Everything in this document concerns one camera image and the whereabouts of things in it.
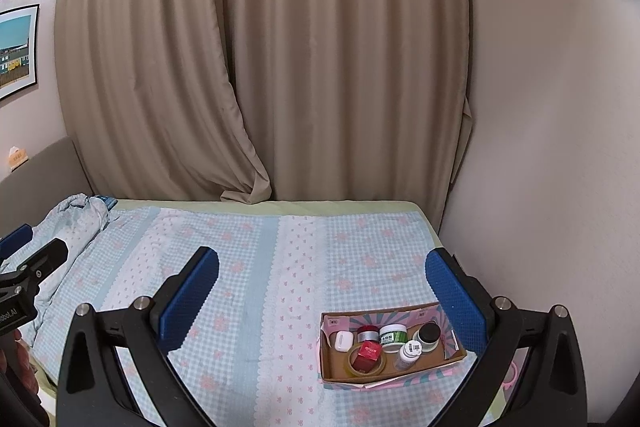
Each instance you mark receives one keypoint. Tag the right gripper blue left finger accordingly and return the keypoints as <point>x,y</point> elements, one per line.
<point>92,386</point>

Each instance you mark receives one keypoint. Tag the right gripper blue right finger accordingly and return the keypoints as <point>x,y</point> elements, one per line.
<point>551,388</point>

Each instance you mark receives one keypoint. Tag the black lid white jar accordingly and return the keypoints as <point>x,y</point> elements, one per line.
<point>427,335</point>

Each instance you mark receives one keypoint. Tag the green white cream jar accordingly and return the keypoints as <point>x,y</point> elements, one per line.
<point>392,337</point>

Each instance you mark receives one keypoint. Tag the red rectangular box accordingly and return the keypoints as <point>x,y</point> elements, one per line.
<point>365,357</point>

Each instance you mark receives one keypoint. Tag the red lid silver jar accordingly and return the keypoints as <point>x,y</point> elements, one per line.
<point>368,332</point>

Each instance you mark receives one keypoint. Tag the white earbud case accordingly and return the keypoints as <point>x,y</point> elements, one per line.
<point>343,341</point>

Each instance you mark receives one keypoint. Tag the crumpled light blue blanket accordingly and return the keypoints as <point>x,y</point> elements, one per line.
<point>77,220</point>

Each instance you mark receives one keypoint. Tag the grey headboard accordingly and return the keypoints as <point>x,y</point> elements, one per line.
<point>33,189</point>

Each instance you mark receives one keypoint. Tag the white pill bottle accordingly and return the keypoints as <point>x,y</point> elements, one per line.
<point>408,355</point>

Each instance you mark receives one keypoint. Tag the blue pink checkered bedsheet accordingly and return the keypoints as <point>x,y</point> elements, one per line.
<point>260,296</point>

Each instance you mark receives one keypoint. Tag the yellow tape roll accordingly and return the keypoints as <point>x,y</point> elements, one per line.
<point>377,370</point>

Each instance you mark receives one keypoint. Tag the cardboard box with pink lining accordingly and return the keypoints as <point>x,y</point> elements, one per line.
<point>430,366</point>

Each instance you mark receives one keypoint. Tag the beige curtain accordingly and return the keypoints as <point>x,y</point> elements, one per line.
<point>252,100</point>

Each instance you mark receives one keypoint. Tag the pink ring object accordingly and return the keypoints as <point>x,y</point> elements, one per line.
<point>514,370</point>

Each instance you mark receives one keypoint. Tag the framed wall picture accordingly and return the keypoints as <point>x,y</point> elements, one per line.
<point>18,39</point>

